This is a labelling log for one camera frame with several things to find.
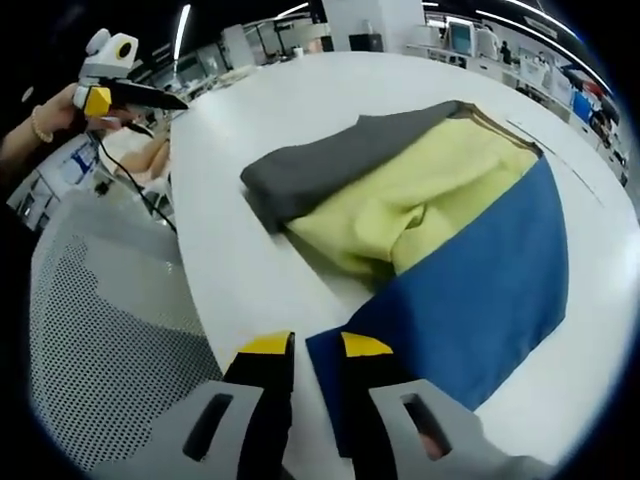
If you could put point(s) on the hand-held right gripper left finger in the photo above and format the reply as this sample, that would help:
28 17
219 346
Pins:
265 400

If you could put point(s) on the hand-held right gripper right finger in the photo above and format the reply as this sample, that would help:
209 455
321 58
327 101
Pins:
370 400

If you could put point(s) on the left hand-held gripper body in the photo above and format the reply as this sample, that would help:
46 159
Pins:
107 62

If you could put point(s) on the yellow grey blue garment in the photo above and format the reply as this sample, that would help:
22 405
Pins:
450 210

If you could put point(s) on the person's left hand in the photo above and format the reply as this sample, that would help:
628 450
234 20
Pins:
62 112

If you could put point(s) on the ceiling light strip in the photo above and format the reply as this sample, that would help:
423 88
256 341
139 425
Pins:
183 30

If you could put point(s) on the black cabinet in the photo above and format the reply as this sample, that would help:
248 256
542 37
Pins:
366 42

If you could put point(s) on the blue container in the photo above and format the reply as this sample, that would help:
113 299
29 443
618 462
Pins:
582 105

